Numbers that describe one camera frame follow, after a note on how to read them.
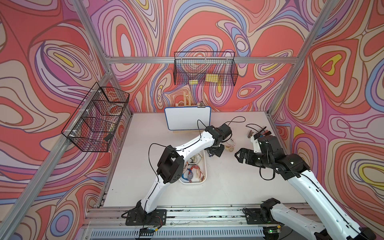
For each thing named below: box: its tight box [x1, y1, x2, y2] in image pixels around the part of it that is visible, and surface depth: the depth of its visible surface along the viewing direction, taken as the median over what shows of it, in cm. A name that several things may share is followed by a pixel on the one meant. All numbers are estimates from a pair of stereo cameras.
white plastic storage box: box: [179, 150, 207, 185], surface depth 88 cm
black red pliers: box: [254, 126, 272, 135], surface depth 107 cm
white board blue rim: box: [164, 106, 212, 131], surface depth 94 cm
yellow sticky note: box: [205, 73, 219, 83], surface depth 92 cm
